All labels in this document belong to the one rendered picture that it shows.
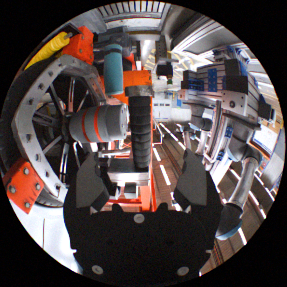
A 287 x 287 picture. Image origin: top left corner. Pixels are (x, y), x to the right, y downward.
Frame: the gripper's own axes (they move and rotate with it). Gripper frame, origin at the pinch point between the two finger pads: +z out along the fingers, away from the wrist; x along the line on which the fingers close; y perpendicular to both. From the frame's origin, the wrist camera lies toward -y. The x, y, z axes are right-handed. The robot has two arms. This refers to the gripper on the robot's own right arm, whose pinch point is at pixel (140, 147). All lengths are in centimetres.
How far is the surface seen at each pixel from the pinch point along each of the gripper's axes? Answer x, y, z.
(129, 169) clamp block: -2.5, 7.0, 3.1
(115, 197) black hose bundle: -6.6, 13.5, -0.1
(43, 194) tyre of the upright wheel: -28.7, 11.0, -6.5
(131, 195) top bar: -2.8, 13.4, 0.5
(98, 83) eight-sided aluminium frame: -20.6, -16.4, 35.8
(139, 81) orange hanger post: 0, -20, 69
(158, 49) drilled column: 20, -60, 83
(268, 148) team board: 598, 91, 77
